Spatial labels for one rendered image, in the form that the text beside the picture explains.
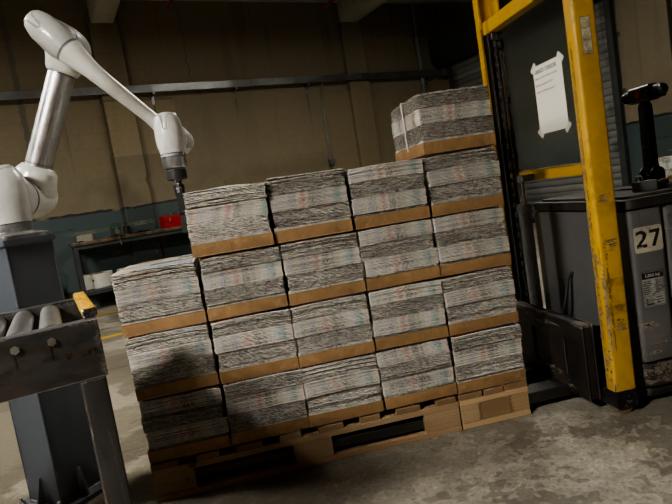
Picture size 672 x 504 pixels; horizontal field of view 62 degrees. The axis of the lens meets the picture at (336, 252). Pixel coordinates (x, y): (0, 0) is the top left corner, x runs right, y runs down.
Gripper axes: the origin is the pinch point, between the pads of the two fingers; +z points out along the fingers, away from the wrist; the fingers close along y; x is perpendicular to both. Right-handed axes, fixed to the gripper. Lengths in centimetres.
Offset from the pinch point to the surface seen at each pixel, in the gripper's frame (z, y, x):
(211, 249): 10.3, -19.9, -8.7
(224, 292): 26.1, -18.5, -10.4
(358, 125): -114, 746, -249
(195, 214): -2.5, -19.1, -5.5
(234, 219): 1.3, -19.2, -18.3
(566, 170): 3, -10, -152
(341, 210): 4, -19, -56
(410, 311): 46, -18, -77
